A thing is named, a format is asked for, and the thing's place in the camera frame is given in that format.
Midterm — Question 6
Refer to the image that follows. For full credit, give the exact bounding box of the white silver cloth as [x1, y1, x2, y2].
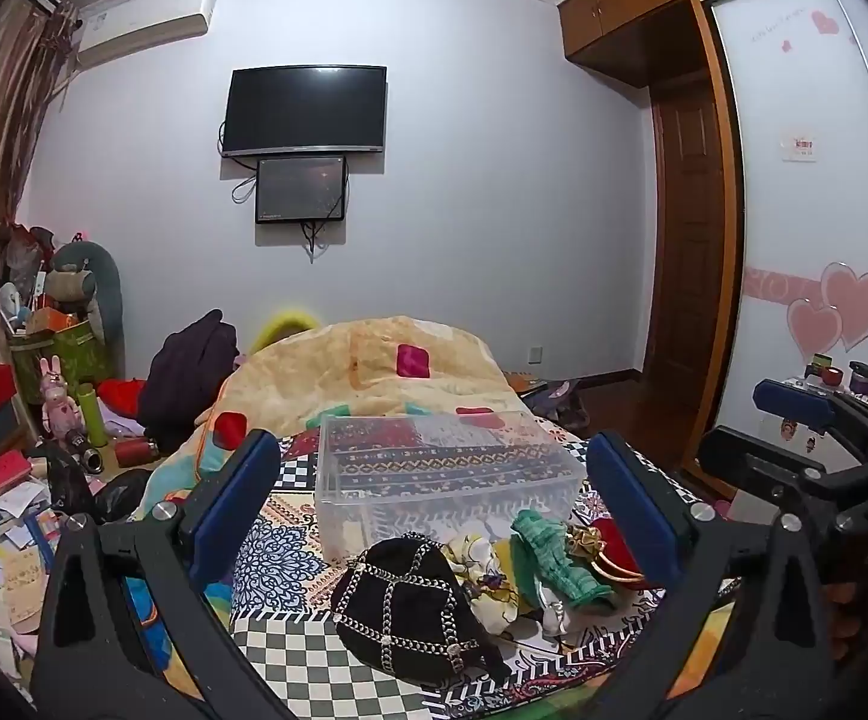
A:
[537, 589, 579, 637]

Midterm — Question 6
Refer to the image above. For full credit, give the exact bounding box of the small black wall monitor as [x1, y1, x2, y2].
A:
[254, 156, 351, 225]

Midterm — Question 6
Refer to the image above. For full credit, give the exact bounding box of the grey plush toy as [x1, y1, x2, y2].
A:
[50, 238, 127, 370]

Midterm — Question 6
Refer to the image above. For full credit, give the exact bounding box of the black hat with silver chains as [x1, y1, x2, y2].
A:
[328, 531, 514, 688]

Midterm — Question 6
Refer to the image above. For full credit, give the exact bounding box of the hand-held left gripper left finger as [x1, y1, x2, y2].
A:
[29, 429, 300, 720]

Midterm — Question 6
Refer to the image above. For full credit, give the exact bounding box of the floral silk scarf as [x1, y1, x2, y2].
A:
[440, 531, 526, 640]

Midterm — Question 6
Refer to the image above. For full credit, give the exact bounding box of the white wardrobe door with hearts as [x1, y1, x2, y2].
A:
[702, 0, 868, 470]

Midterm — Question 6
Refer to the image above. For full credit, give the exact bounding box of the green bottle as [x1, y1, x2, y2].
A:
[77, 383, 110, 449]

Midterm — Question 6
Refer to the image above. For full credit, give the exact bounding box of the red pouch with gold trim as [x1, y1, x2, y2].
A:
[567, 516, 654, 590]

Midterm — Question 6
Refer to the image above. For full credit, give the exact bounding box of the patterned patchwork bedsheet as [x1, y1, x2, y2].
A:
[227, 416, 738, 720]

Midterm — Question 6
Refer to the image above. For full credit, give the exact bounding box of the brown wooden door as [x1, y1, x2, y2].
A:
[650, 77, 733, 385]

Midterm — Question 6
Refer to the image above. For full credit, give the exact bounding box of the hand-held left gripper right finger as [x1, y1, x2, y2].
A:
[575, 433, 838, 720]

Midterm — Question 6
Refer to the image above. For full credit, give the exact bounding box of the wooden overhead cabinet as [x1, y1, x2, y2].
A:
[557, 0, 851, 89]

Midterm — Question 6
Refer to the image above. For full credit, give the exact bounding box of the clear plastic storage box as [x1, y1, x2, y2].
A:
[314, 412, 588, 565]

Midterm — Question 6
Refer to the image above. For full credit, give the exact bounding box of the green gift bag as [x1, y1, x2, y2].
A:
[9, 317, 117, 400]

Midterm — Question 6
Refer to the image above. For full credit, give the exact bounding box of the yellow green pillow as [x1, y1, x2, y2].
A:
[248, 307, 324, 355]

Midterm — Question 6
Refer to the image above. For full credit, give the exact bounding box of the yellow cloth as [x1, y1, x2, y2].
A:
[492, 536, 538, 605]

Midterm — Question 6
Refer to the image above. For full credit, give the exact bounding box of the white air conditioner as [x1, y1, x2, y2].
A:
[72, 0, 219, 67]

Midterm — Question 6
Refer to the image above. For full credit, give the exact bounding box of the black jacket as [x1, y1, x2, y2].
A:
[136, 308, 241, 452]

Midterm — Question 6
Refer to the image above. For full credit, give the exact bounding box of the beige quilt with coloured patches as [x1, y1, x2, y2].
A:
[132, 313, 534, 533]

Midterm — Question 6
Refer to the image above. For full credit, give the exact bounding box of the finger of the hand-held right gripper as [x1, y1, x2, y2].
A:
[696, 426, 840, 518]
[753, 379, 868, 466]

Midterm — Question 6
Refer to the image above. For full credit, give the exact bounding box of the red can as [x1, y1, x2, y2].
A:
[114, 436, 160, 468]

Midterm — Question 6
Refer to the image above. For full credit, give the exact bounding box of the person's right hand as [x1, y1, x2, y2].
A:
[825, 583, 868, 662]

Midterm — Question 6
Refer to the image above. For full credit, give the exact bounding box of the black wall television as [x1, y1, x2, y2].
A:
[221, 65, 389, 159]

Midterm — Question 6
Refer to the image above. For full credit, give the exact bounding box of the red cloth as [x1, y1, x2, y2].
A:
[95, 378, 147, 419]

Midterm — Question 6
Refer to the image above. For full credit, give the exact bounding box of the black plastic bag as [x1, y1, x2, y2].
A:
[27, 441, 151, 527]

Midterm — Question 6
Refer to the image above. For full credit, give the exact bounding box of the purple bag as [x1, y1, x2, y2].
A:
[522, 377, 590, 430]

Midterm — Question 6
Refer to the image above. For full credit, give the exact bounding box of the pink bunny plush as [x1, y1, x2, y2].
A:
[37, 355, 84, 441]

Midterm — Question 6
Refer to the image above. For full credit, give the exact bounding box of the green knitted scarf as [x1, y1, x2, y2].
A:
[509, 508, 616, 610]

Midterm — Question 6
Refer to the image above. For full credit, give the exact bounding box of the black monitor cable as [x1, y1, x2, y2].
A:
[300, 221, 331, 265]

